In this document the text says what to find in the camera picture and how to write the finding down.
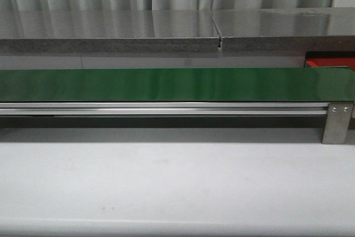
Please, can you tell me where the green conveyor belt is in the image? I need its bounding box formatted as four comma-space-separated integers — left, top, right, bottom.
1, 67, 354, 102

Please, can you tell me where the right grey stone slab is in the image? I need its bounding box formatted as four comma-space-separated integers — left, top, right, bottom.
212, 7, 354, 52

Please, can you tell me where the grey stone counter slab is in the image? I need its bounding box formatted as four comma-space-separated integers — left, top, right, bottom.
1, 11, 220, 54

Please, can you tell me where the red plastic tray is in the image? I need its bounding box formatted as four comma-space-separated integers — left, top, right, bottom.
305, 57, 355, 70

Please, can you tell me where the steel conveyor support bracket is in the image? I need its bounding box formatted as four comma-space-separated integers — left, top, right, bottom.
322, 102, 354, 144

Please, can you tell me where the aluminium conveyor frame rail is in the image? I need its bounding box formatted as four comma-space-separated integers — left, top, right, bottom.
1, 102, 329, 116

